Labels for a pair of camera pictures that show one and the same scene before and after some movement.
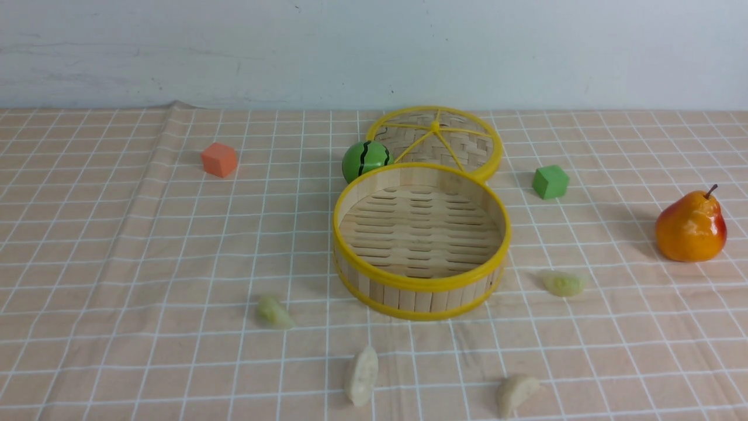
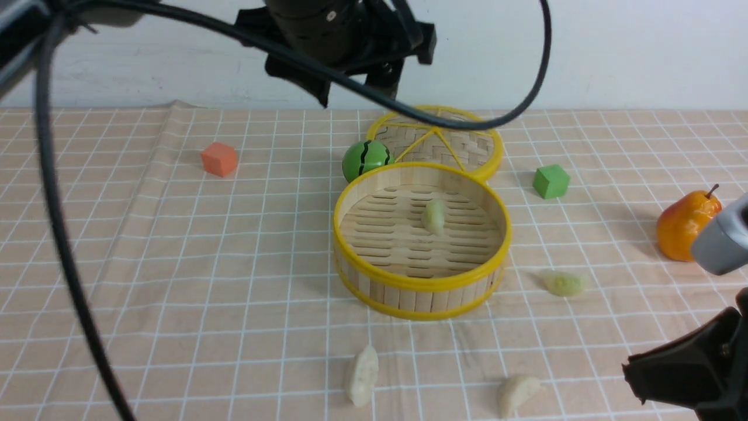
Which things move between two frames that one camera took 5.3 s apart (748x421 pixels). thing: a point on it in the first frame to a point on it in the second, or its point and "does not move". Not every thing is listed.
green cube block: [550, 181] does not move
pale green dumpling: [564, 285] does not move
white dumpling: [362, 376] does not move
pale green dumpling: [270, 312] to [433, 217]
